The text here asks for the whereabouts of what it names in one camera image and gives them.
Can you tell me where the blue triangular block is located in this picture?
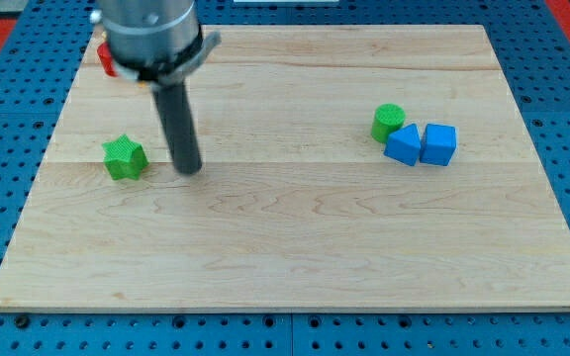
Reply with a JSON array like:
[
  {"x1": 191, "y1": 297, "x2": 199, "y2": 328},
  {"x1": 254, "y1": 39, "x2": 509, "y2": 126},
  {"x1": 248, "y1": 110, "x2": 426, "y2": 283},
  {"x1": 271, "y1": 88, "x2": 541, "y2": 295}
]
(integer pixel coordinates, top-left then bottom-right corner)
[{"x1": 384, "y1": 124, "x2": 422, "y2": 166}]

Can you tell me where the green cylinder block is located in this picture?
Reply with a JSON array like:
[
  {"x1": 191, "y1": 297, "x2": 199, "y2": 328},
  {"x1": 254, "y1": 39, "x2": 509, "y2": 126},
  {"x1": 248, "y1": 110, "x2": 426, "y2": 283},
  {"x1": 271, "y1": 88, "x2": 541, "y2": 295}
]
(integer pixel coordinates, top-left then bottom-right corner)
[{"x1": 370, "y1": 103, "x2": 406, "y2": 143}]

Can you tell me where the wooden board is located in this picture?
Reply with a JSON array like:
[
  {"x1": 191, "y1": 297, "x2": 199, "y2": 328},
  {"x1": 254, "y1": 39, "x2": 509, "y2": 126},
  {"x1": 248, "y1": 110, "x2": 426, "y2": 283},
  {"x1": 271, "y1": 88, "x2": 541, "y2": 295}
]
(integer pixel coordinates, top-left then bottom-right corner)
[{"x1": 0, "y1": 25, "x2": 570, "y2": 313}]

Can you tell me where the red block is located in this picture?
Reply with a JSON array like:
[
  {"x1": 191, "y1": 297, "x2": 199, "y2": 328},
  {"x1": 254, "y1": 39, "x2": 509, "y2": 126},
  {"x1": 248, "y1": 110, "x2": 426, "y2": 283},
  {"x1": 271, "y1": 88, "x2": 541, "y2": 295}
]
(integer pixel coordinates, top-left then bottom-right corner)
[{"x1": 96, "y1": 42, "x2": 118, "y2": 77}]

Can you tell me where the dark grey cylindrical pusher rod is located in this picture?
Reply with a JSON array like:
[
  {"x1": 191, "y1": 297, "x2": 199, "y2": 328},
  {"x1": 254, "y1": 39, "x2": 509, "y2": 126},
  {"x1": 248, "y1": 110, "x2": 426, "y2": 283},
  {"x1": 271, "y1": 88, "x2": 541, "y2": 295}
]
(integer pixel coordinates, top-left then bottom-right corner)
[{"x1": 152, "y1": 82, "x2": 202, "y2": 175}]

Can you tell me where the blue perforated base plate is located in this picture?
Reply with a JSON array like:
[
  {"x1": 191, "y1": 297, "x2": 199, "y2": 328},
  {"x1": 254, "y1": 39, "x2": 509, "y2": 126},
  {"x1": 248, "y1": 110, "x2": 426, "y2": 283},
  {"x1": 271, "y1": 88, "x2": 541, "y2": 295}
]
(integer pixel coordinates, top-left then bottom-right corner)
[{"x1": 0, "y1": 0, "x2": 570, "y2": 355}]

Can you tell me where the green star block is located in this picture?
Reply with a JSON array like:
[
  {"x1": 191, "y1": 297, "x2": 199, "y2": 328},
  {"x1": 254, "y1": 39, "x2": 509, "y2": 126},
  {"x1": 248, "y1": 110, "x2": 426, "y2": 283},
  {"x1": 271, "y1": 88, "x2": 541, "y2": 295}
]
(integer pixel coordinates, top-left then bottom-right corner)
[{"x1": 102, "y1": 134, "x2": 148, "y2": 180}]

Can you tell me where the blue cube block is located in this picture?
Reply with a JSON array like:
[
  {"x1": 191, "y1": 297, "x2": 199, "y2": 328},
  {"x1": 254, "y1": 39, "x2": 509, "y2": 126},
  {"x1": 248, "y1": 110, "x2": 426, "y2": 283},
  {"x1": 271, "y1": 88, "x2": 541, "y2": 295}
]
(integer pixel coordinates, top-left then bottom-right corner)
[{"x1": 420, "y1": 124, "x2": 457, "y2": 166}]

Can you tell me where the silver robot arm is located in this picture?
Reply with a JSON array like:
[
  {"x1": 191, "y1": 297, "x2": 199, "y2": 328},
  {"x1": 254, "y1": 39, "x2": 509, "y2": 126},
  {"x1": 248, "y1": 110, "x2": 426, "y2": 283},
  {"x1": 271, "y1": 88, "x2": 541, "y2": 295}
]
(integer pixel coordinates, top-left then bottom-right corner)
[{"x1": 90, "y1": 0, "x2": 222, "y2": 176}]

